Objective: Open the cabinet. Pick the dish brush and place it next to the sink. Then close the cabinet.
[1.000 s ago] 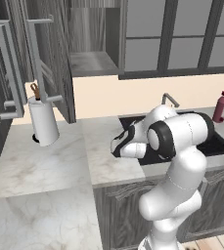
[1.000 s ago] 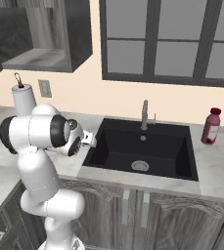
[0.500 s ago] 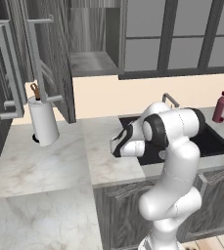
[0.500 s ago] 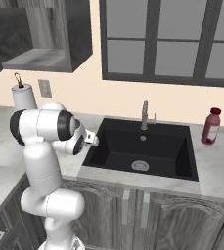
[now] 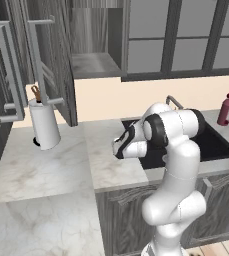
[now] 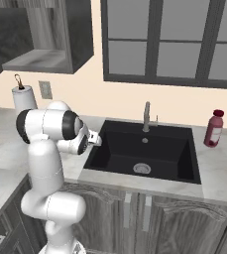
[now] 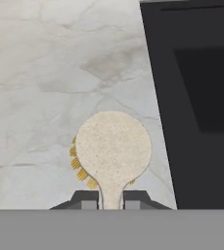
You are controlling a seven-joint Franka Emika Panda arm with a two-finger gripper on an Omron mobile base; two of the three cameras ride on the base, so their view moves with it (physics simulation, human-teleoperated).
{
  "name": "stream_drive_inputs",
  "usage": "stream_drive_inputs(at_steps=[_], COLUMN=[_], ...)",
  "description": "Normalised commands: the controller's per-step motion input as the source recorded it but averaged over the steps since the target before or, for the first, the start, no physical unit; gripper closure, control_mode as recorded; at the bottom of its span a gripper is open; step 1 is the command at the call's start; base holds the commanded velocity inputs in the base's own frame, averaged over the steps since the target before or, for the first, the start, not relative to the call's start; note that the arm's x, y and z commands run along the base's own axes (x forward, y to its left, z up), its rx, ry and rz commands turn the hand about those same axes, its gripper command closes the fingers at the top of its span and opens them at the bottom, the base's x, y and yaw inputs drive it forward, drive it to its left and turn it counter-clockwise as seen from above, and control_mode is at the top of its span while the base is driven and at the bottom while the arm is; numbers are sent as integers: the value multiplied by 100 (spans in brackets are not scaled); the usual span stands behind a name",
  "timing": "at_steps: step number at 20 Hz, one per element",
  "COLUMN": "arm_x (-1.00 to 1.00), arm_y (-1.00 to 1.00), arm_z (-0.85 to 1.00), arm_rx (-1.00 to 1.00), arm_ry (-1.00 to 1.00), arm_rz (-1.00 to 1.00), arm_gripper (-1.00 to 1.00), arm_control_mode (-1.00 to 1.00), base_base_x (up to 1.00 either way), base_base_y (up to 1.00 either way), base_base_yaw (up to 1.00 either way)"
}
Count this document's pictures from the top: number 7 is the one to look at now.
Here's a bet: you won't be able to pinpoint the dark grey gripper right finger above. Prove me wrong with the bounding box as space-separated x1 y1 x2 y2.
122 189 173 211

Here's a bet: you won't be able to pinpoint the black sink basin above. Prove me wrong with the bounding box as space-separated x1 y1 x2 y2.
139 0 224 211

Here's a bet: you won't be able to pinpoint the beige dish brush yellow bristles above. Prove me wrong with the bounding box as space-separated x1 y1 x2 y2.
68 110 153 211

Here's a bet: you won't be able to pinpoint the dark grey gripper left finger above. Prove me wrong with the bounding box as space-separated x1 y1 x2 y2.
49 189 100 211

